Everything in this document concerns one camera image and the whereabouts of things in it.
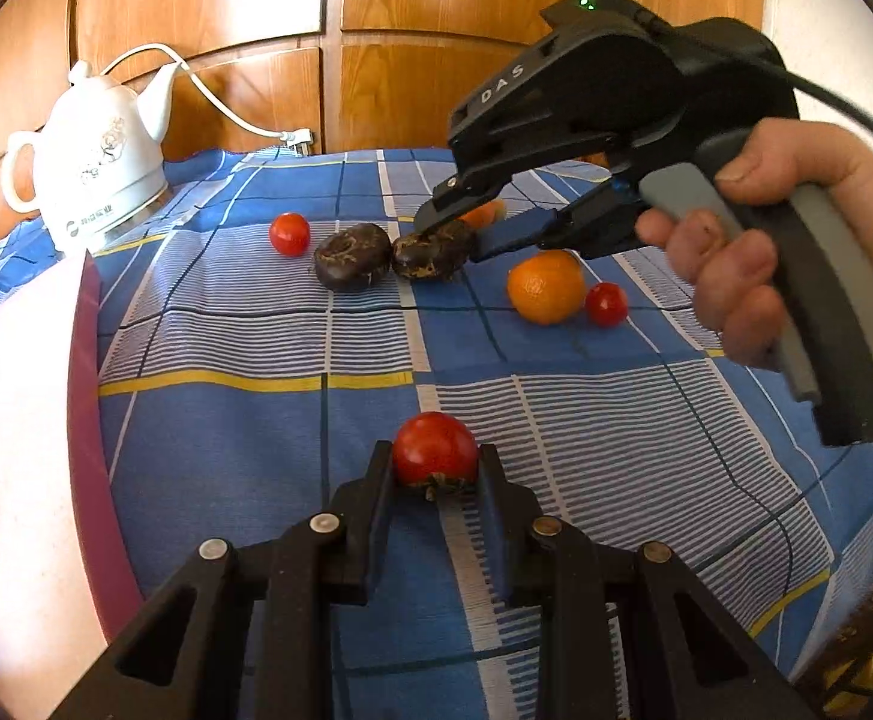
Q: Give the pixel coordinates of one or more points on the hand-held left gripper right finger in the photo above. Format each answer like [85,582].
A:
[496,540]

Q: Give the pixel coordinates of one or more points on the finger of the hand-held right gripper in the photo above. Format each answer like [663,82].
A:
[515,234]
[455,199]

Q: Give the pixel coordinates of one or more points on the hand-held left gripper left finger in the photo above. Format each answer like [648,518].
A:
[384,499]

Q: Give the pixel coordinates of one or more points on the chocolate donut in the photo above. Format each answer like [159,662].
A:
[352,259]
[432,253]

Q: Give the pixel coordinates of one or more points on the medium orange mandarin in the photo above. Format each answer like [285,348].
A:
[546,287]

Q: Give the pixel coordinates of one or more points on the large red tomato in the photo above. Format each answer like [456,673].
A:
[436,450]

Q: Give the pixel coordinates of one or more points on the small red tomato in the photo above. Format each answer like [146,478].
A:
[290,234]
[606,304]

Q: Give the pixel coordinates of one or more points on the white tray with pink rim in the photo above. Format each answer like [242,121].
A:
[16,465]

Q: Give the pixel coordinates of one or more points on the person's right hand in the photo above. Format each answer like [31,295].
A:
[736,292]

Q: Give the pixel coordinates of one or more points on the small orange mandarin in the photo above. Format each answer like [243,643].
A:
[483,214]

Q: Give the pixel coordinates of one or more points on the blue plaid tablecloth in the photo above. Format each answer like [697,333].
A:
[594,427]

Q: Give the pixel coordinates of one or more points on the white power plug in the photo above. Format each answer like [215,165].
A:
[301,139]

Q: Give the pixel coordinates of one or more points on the white ceramic electric kettle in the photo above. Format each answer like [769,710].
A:
[99,165]

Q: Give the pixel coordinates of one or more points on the wicker chair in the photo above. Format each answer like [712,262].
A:
[867,637]

